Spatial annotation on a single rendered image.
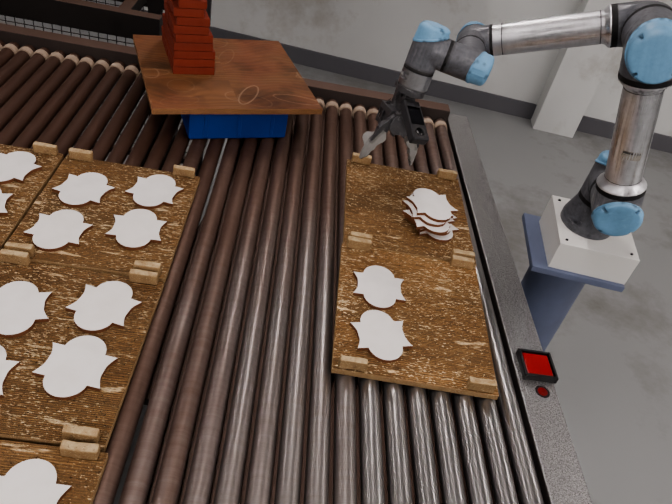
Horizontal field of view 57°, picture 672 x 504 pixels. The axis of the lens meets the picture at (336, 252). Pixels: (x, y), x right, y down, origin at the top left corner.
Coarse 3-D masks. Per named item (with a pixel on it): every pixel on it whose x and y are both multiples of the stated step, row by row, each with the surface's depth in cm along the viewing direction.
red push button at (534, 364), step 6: (522, 354) 138; (528, 354) 138; (534, 354) 138; (528, 360) 137; (534, 360) 137; (540, 360) 137; (546, 360) 138; (528, 366) 135; (534, 366) 136; (540, 366) 136; (546, 366) 136; (528, 372) 134; (534, 372) 134; (540, 372) 134; (546, 372) 135
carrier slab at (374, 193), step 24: (360, 168) 184; (384, 168) 187; (360, 192) 174; (384, 192) 177; (408, 192) 179; (456, 192) 184; (360, 216) 165; (384, 216) 168; (456, 216) 174; (384, 240) 159; (408, 240) 161; (432, 240) 163; (456, 240) 165
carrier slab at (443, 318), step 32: (352, 256) 152; (384, 256) 154; (416, 256) 157; (352, 288) 143; (416, 288) 147; (448, 288) 149; (352, 320) 135; (416, 320) 139; (448, 320) 141; (480, 320) 143; (352, 352) 128; (416, 352) 131; (448, 352) 133; (480, 352) 135; (416, 384) 125; (448, 384) 126
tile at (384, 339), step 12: (372, 312) 137; (360, 324) 133; (372, 324) 134; (384, 324) 134; (396, 324) 135; (360, 336) 130; (372, 336) 131; (384, 336) 132; (396, 336) 132; (360, 348) 128; (372, 348) 128; (384, 348) 129; (396, 348) 130; (408, 348) 132; (384, 360) 127; (396, 360) 128
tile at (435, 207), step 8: (416, 192) 169; (424, 192) 170; (432, 192) 170; (408, 200) 166; (416, 200) 166; (424, 200) 167; (432, 200) 167; (440, 200) 168; (416, 208) 164; (424, 208) 164; (432, 208) 164; (440, 208) 165; (448, 208) 166; (432, 216) 161; (440, 216) 162; (448, 216) 163
